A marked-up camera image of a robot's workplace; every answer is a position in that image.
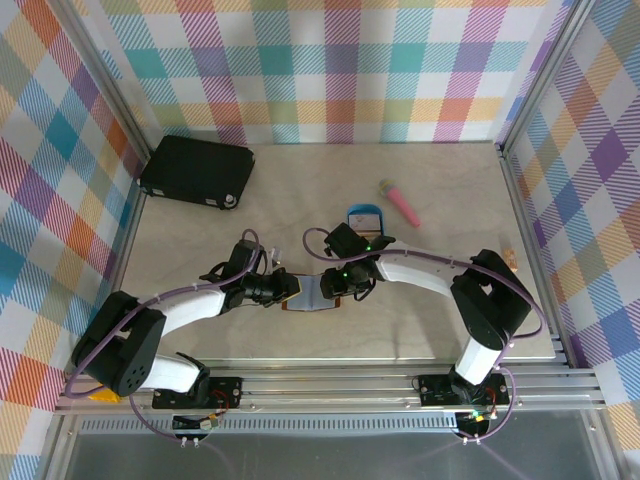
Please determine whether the aluminium side rail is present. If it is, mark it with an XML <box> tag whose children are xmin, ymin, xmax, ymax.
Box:
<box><xmin>497</xmin><ymin>144</ymin><xmax>572</xmax><ymax>369</ymax></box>
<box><xmin>84</xmin><ymin>149</ymin><xmax>151</xmax><ymax>374</ymax></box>

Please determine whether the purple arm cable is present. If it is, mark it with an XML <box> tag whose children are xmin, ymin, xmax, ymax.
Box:
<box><xmin>64</xmin><ymin>228</ymin><xmax>266</xmax><ymax>444</ymax></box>
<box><xmin>303</xmin><ymin>227</ymin><xmax>545</xmax><ymax>444</ymax></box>

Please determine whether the brown leather card holder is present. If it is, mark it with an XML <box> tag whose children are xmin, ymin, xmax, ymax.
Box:
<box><xmin>280</xmin><ymin>272</ymin><xmax>343</xmax><ymax>312</ymax></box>

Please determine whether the pink toy microphone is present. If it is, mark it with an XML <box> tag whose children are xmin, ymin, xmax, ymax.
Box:
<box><xmin>376</xmin><ymin>178</ymin><xmax>422</xmax><ymax>230</ymax></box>

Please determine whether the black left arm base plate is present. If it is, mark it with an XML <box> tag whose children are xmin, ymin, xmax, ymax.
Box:
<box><xmin>151</xmin><ymin>376</ymin><xmax>245</xmax><ymax>409</ymax></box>

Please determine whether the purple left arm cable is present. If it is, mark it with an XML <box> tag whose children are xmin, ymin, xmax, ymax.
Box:
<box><xmin>64</xmin><ymin>228</ymin><xmax>266</xmax><ymax>444</ymax></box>

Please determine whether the aluminium corner post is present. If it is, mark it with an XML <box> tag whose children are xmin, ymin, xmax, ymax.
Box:
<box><xmin>59</xmin><ymin>0</ymin><xmax>154</xmax><ymax>159</ymax></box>
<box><xmin>494</xmin><ymin>0</ymin><xmax>596</xmax><ymax>159</ymax></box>

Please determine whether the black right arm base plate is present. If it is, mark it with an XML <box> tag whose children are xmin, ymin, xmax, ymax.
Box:
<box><xmin>418</xmin><ymin>373</ymin><xmax>512</xmax><ymax>407</ymax></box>

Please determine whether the black zip case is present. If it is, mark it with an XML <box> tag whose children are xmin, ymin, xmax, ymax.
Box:
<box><xmin>138</xmin><ymin>134</ymin><xmax>257</xmax><ymax>213</ymax></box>

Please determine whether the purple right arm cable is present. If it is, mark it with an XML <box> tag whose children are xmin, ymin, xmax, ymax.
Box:
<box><xmin>303</xmin><ymin>227</ymin><xmax>545</xmax><ymax>444</ymax></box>

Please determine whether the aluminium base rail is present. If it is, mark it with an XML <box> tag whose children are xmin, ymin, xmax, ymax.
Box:
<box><xmin>53</xmin><ymin>367</ymin><xmax>609</xmax><ymax>417</ymax></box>

